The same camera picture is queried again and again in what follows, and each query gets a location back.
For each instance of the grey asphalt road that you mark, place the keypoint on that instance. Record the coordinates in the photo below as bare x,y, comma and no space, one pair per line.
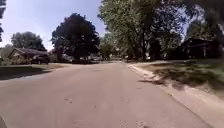
100,96

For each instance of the large dark round tree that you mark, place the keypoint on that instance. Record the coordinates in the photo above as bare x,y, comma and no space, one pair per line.
75,36

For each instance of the tall green trees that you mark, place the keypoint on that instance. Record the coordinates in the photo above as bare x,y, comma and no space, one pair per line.
140,26

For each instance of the dark parked vehicle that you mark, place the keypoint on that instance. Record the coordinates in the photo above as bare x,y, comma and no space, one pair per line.
40,59

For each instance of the grass verge with shade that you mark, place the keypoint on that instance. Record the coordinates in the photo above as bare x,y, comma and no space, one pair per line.
190,71

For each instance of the pale concrete kerb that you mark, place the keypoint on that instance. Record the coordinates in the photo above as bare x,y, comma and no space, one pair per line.
186,96

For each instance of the dark house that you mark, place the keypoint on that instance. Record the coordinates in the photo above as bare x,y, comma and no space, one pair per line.
198,48

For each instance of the green leafy tree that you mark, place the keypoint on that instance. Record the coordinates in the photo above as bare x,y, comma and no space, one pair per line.
27,40

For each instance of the low house with brown roof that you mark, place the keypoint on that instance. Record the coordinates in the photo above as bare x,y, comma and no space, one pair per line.
23,55

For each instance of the grass lawn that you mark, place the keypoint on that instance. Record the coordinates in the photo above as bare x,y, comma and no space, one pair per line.
20,69

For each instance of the tree with dark branches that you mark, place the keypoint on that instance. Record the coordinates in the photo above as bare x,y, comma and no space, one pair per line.
208,20

